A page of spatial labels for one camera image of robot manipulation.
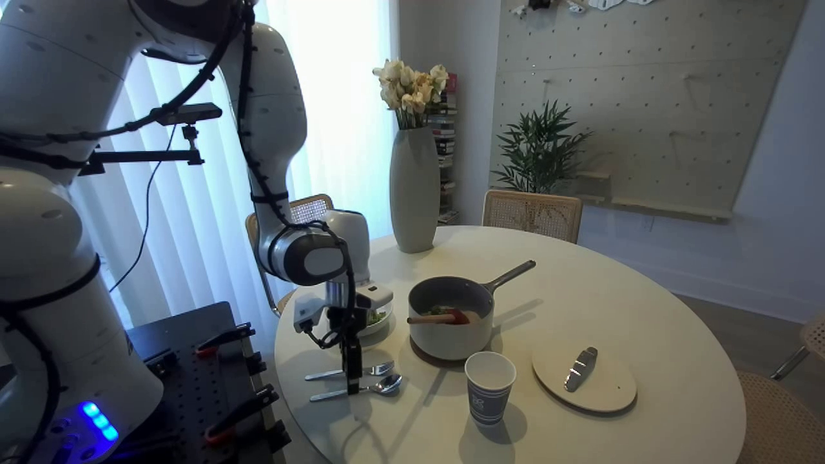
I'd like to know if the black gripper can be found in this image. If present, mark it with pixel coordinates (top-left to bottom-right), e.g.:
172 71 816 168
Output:
327 306 367 395

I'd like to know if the silver metal spoon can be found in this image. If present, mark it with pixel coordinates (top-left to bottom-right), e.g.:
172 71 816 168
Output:
313 373 404 402

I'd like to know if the white ceramic bowl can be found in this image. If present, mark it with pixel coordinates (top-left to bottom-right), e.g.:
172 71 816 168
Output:
355 284 391 337

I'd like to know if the blue and white paper cup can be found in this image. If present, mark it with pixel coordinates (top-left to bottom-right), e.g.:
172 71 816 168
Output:
464 349 519 425

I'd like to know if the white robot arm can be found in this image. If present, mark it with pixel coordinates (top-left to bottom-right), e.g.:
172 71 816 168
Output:
0 0 353 464

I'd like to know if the wooden spatula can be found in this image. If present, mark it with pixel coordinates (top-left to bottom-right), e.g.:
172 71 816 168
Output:
407 309 470 324

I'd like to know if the black equipment cart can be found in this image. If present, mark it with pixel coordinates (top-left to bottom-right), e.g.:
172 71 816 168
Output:
105 300 292 464

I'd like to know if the tall white ribbed vase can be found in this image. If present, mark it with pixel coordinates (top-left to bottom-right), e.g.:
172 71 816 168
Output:
389 125 440 251

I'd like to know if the round pot lid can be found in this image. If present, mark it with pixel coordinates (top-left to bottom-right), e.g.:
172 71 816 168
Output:
531 343 640 414

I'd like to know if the rattan dining chair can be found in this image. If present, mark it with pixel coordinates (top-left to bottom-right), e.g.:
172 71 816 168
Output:
483 188 582 242

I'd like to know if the cream flower bouquet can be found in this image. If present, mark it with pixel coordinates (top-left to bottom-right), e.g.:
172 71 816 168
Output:
372 59 448 129

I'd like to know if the potted green plant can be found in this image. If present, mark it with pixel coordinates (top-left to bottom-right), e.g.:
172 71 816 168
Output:
492 101 587 192

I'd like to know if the white saucepan with handle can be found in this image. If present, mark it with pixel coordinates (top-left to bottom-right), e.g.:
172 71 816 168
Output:
407 261 533 361

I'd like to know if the black camera on mount arm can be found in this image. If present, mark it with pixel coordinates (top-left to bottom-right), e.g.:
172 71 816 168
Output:
81 102 223 175

